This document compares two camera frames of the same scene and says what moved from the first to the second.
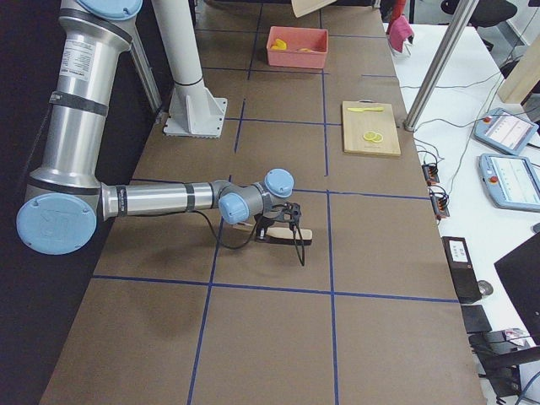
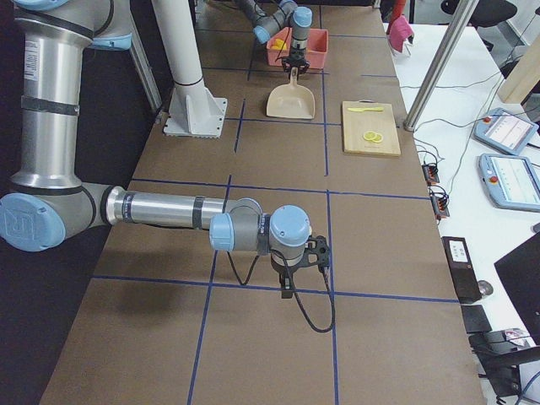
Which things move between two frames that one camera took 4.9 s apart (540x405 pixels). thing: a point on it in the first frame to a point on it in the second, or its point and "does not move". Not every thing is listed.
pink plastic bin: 306,47 does not move
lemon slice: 369,136 does not move
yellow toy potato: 279,45 does not move
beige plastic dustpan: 302,8 to 291,99
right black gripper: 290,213 to 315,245
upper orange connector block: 430,174 does not move
